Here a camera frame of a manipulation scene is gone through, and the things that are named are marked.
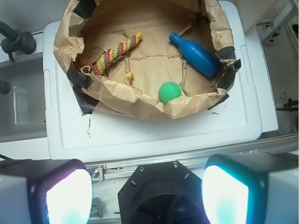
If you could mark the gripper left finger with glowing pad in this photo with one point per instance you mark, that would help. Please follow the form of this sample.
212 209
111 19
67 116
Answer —
45 192

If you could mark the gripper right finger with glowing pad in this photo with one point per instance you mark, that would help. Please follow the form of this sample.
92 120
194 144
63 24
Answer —
251 188

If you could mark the white plastic bin lid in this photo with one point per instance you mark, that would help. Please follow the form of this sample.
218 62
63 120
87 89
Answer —
103 136

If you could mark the clear plastic container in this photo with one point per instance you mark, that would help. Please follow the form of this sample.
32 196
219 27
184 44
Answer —
22 99

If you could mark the green ball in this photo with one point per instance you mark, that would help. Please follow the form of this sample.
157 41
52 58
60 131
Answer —
169 91

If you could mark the blue plastic bottle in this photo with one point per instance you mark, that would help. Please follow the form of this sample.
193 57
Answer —
197 56

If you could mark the black clamp knob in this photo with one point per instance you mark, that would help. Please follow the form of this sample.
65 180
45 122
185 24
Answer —
16 40

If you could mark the crumpled brown paper bag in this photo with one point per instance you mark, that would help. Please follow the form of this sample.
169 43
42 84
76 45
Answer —
129 87

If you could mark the black octagonal mount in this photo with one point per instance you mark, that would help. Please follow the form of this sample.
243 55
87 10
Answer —
162 193

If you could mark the multicolored braided rope toy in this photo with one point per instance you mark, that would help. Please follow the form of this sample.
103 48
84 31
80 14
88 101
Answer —
112 55

